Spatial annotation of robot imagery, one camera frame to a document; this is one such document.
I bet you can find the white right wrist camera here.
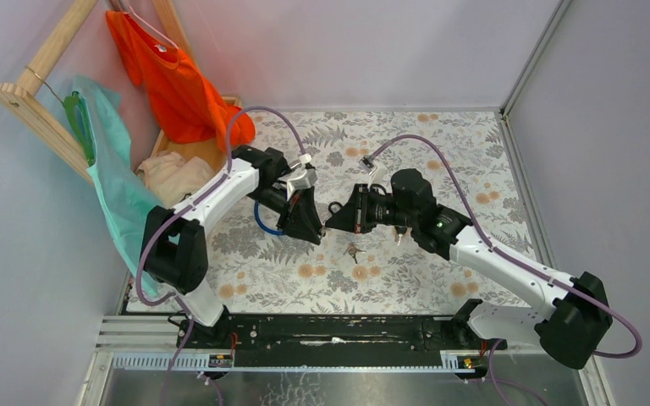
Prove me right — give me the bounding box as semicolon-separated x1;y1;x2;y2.
361;156;388;189

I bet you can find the silver key bunch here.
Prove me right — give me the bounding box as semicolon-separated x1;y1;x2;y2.
344;242;364;264

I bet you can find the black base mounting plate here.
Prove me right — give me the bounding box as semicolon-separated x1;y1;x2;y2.
176;313;494;369

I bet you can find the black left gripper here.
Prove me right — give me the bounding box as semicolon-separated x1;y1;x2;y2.
244;182;325;246

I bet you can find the pink clothes hanger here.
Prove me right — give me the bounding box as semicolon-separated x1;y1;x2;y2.
124;0;179;49

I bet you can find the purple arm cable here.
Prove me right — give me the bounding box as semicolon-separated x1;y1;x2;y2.
367;134;643;406
134;106;311;406

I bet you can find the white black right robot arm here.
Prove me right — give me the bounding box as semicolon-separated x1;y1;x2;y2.
325;169;613;370

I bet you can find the beige crumpled cloth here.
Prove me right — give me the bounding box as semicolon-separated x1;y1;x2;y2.
136;151;215;208

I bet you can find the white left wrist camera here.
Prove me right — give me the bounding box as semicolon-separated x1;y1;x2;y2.
285;153;317;200

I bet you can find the green clothes hanger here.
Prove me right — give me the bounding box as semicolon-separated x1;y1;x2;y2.
63;91;95;167

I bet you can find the wooden clothes rack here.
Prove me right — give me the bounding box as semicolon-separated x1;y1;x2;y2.
0;0;245;186

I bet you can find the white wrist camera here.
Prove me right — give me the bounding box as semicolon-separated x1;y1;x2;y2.
361;156;388;189
285;153;317;200

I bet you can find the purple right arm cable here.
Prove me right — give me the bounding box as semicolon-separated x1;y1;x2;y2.
367;134;643;406

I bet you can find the black headed key pair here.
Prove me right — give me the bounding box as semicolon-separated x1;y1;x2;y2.
394;226;408;245

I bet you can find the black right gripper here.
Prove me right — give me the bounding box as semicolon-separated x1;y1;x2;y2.
325;184;416;234

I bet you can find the grey aluminium frame rail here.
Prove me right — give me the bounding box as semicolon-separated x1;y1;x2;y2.
499;0;618;406

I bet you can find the teal cloth garment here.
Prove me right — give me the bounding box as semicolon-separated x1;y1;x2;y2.
72;75;161;277

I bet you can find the blue cable lock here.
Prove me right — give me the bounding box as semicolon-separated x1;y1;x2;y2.
253;200;287;237

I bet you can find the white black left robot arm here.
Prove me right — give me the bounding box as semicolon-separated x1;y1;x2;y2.
138;145;324;348

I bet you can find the orange t-shirt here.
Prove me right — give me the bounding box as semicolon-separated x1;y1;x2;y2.
105;11;240;151

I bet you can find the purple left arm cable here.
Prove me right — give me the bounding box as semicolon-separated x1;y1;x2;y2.
134;106;311;406

